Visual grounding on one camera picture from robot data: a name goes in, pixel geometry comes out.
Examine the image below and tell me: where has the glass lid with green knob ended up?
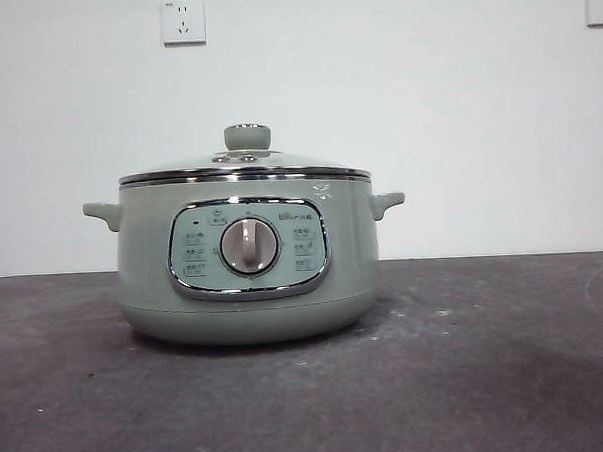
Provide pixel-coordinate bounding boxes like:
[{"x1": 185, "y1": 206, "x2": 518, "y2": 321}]
[{"x1": 115, "y1": 117, "x2": 373, "y2": 189}]

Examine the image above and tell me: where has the pale green electric pot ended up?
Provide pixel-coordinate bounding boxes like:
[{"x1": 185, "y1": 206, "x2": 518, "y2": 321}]
[{"x1": 81, "y1": 172, "x2": 412, "y2": 352}]

